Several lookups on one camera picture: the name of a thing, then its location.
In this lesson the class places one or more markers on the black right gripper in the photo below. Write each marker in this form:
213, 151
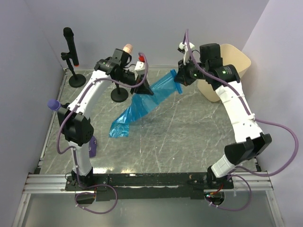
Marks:
182, 76

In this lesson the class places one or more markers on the peach pink microphone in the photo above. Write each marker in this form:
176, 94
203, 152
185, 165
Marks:
128, 48

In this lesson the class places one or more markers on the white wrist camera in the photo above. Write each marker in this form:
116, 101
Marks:
185, 51
140, 66

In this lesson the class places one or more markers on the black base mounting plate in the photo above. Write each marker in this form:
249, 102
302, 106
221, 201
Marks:
161, 185

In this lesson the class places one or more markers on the purple microphone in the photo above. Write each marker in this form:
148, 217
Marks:
54, 104

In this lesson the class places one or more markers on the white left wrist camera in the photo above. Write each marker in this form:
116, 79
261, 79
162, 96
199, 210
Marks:
140, 66

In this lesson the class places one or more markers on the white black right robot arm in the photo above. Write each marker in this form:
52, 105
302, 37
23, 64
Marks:
221, 68

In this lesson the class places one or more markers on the purple wedge holder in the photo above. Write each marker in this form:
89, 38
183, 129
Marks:
92, 147

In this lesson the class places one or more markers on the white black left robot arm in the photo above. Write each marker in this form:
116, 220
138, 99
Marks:
74, 119

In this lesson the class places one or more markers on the aluminium rail frame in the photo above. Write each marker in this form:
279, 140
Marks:
44, 184

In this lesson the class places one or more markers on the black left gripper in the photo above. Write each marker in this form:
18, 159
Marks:
144, 88

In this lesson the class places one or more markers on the black stand for black microphone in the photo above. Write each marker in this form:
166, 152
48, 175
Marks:
76, 80

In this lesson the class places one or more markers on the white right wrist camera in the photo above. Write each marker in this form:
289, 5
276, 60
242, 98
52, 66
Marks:
185, 51

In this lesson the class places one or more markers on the cream plastic trash bin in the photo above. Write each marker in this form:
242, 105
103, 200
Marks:
230, 55

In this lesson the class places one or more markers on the blue plastic trash bag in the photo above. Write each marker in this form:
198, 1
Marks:
141, 105

